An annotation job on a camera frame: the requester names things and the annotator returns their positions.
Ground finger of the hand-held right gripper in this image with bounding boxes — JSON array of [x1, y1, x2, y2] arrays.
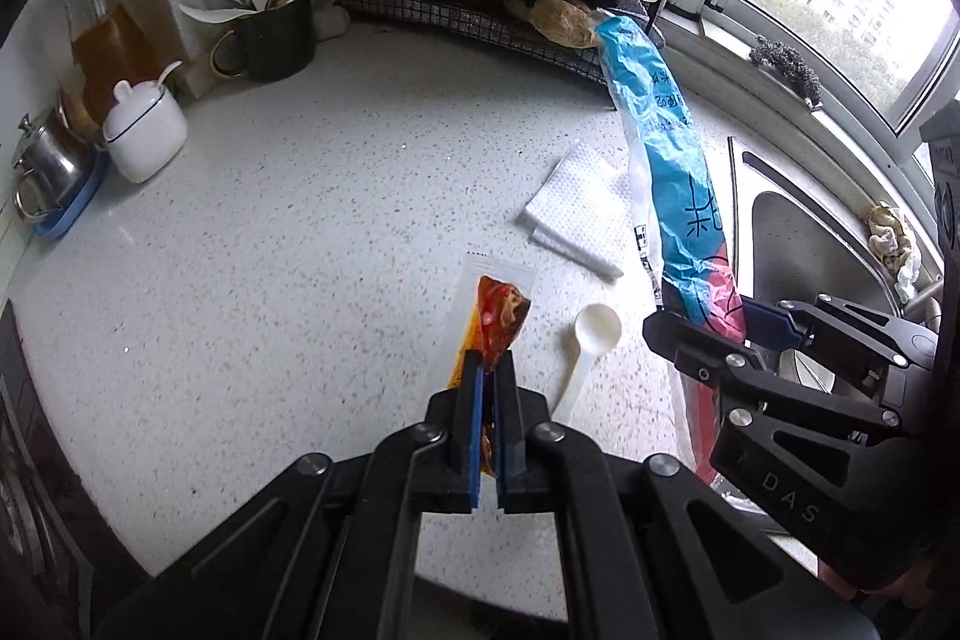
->
[[741, 293, 940, 414], [643, 308, 931, 566]]

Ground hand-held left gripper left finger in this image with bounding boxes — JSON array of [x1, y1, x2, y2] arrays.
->
[[94, 347, 485, 640]]

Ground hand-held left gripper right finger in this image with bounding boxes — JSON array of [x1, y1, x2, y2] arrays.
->
[[493, 347, 880, 640]]

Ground blue pink plastic bag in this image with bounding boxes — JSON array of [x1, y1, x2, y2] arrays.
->
[[595, 10, 752, 487]]

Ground dirty dish rag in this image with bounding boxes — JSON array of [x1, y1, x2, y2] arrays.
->
[[868, 201, 922, 305]]

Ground stainless steel sink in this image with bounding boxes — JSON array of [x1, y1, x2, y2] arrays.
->
[[726, 136, 947, 401]]

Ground white plastic scoop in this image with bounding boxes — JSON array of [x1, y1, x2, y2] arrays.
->
[[551, 304, 623, 429]]

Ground steel faucet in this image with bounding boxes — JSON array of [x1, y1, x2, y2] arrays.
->
[[896, 275, 942, 330]]

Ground white paper napkin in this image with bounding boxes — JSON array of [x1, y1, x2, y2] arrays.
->
[[525, 140, 640, 281]]

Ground steel wool scrubber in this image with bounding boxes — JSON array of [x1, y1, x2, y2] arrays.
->
[[750, 34, 826, 112]]

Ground ginger root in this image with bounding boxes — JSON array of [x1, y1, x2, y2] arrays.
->
[[502, 0, 601, 49]]

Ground black gas stove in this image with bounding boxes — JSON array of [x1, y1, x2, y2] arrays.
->
[[0, 299, 98, 611]]

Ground black mug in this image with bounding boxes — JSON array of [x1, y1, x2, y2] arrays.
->
[[210, 0, 316, 82]]

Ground garlic bulb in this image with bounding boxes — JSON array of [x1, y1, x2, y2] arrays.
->
[[313, 0, 351, 41]]

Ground white sugar jar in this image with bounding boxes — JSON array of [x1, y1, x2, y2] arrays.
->
[[103, 61, 188, 184]]

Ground blue round tray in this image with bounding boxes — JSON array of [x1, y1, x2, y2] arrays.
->
[[34, 152, 110, 240]]

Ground steel teapot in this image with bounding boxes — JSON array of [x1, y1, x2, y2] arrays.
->
[[11, 111, 95, 221]]

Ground glass oil carafe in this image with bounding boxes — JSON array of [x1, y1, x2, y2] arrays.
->
[[49, 0, 162, 142]]

